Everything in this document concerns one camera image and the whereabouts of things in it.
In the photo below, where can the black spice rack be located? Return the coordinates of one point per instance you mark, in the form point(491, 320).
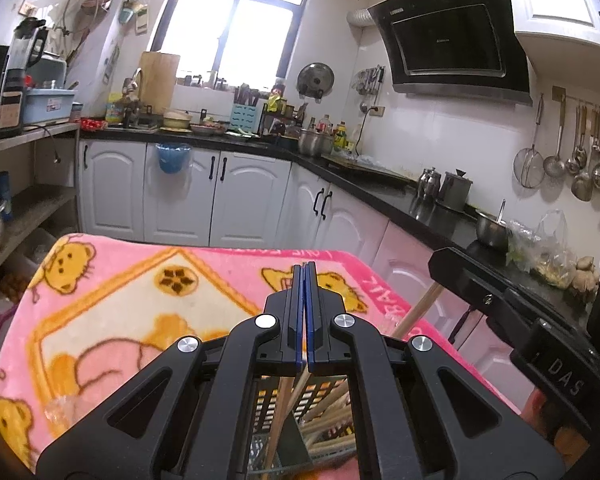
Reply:
point(285, 115)

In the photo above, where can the person's right hand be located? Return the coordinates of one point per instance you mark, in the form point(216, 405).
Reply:
point(536, 410)

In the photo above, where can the white wall cabinet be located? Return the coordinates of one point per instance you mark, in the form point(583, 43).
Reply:
point(560, 5)

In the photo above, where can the bundle of wooden chopsticks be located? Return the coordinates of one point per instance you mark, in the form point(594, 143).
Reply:
point(330, 420)

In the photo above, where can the white cabinet door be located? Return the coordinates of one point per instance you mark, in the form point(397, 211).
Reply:
point(352, 240)
point(112, 190)
point(180, 200)
point(252, 205)
point(302, 220)

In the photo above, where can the dark green utensil basket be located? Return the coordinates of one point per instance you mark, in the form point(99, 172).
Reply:
point(264, 405)

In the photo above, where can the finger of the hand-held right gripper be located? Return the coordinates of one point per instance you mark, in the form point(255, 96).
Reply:
point(475, 290)

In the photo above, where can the wall power socket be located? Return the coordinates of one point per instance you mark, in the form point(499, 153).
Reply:
point(375, 110)

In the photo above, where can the metal storage shelf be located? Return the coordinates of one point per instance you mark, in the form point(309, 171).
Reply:
point(25, 195)

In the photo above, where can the steel pot lid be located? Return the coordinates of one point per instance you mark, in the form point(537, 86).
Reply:
point(315, 79)

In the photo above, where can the blue knife block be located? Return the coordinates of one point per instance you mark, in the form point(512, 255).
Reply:
point(244, 117)

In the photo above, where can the yellow oil bottle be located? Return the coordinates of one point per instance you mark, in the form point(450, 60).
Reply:
point(340, 135)

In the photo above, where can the black range hood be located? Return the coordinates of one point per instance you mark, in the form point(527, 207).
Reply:
point(445, 35)

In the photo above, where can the silver exhaust duct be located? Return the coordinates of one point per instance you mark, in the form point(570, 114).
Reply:
point(361, 17)

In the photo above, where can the clear plastic food bag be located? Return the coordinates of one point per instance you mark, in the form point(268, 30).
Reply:
point(545, 255)

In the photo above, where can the ginger root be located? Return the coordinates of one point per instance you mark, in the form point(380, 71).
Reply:
point(584, 277)

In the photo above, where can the small steel kettle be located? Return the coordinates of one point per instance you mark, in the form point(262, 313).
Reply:
point(430, 184)

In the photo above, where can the kitchen window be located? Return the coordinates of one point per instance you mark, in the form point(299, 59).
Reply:
point(230, 25)

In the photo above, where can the large steel ladle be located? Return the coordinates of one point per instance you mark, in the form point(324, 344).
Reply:
point(582, 187)

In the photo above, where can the steel spoon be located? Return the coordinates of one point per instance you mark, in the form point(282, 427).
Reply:
point(573, 162)

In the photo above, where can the steel faucet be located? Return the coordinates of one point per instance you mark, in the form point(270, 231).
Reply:
point(136, 82)

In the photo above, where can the black blender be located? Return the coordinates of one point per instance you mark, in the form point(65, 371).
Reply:
point(22, 75)

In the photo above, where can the pink printed blanket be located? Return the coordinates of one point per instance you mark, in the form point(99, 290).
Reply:
point(130, 285)

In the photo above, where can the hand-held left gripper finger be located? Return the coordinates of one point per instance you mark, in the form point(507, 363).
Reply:
point(310, 320)
point(300, 320)

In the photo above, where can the wooden chopstick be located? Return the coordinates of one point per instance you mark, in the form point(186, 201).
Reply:
point(278, 420)
point(295, 390)

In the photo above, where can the dark blue can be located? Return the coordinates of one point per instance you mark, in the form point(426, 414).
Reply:
point(2, 195)

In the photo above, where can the blue dish drainer box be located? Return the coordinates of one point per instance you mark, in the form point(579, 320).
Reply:
point(47, 100)

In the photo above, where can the steel saucepan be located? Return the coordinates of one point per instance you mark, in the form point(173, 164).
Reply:
point(491, 232)

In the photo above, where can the blue plastic bag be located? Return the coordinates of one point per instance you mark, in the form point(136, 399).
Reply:
point(172, 157)

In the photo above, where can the wooden cutting board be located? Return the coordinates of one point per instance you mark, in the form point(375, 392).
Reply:
point(159, 82)

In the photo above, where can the large steel kettle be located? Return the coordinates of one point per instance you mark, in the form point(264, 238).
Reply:
point(454, 191)

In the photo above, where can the yellow clay pot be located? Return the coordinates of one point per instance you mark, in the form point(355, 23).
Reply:
point(176, 120)

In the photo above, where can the green hanging basket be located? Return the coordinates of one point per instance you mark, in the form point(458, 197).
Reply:
point(132, 10)

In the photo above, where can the steel cooking pot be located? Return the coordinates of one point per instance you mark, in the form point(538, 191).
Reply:
point(314, 142)

